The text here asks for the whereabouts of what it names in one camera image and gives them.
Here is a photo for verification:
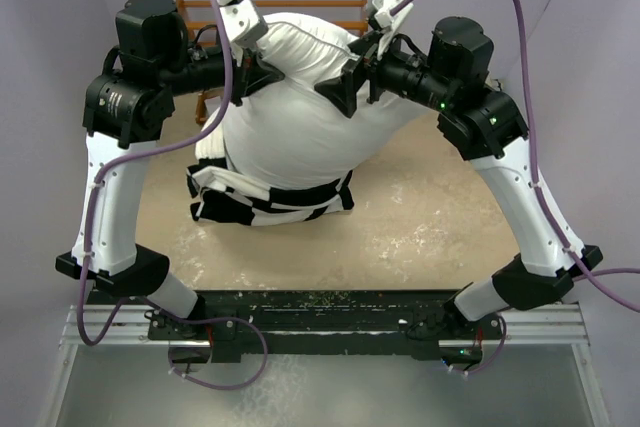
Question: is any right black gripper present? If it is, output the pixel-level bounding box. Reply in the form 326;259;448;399
314;26;454;119

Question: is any white pillow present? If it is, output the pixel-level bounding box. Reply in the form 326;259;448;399
222;12;422;189

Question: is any black white checkered pillowcase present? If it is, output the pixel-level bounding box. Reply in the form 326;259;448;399
186;98;360;227

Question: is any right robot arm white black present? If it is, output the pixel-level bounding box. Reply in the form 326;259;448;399
314;17;603;338

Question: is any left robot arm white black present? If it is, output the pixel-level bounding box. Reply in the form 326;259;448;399
55;0;283;339

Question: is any wooden shelf rack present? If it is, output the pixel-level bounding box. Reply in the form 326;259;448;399
171;0;367;125

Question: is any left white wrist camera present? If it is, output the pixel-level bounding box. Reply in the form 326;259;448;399
211;0;268;49

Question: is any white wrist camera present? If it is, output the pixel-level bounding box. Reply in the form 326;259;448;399
211;0;268;49
367;0;414;60

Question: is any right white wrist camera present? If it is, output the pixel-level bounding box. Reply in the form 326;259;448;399
367;0;414;60

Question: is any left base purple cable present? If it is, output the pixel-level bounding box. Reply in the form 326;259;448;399
168;316;270;391

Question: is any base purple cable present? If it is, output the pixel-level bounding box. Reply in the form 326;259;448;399
168;316;270;391
447;315;507;379

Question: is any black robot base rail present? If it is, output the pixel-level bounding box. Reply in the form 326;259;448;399
145;290;501;363

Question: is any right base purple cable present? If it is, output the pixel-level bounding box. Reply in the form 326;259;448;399
447;315;507;379

